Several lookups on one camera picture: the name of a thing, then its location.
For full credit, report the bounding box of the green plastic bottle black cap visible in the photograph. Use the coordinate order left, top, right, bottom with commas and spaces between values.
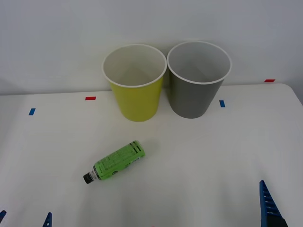
83, 140, 146, 185

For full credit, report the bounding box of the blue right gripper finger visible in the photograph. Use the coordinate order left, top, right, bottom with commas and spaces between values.
258, 180, 289, 227

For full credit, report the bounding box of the grey plastic bin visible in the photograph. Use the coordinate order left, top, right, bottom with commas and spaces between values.
166, 41, 232, 119

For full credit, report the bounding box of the yellow-green plastic bin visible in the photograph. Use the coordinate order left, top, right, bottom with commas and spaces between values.
101, 44, 168, 122

